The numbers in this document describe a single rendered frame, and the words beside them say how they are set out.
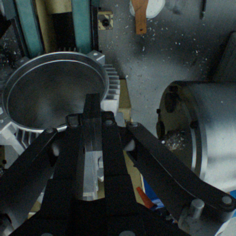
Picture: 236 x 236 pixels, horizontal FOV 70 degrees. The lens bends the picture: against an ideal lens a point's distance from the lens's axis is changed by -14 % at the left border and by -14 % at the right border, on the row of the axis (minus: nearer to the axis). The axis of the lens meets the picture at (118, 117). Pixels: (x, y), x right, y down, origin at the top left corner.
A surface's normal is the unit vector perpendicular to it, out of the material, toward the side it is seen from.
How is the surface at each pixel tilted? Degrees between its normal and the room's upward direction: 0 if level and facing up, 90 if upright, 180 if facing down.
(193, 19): 0
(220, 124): 69
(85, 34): 0
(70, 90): 9
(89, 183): 90
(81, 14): 0
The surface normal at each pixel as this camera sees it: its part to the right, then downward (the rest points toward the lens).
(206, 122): 0.06, -0.34
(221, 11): 0.11, 0.80
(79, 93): -0.25, 0.77
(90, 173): 0.05, -0.60
